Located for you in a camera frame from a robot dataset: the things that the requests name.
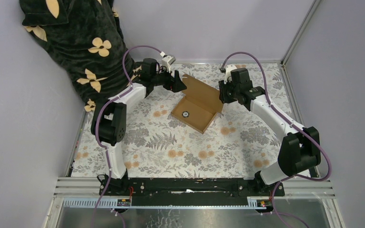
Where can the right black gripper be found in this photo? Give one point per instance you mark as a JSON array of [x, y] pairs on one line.
[[223, 87]]

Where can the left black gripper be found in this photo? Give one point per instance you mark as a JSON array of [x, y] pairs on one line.
[[172, 83]]

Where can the brown cardboard paper box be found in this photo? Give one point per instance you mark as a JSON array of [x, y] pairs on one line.
[[199, 106]]

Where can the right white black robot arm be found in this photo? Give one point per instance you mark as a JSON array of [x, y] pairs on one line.
[[299, 145]]

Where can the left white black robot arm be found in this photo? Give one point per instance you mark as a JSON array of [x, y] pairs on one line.
[[109, 121]]

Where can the floral patterned table mat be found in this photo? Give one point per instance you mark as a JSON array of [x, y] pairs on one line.
[[236, 144]]

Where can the black floral plush blanket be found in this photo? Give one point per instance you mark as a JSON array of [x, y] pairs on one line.
[[83, 37]]

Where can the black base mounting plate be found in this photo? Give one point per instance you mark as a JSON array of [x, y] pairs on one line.
[[220, 192]]

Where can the aluminium frame rail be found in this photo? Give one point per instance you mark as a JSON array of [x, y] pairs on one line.
[[84, 193]]

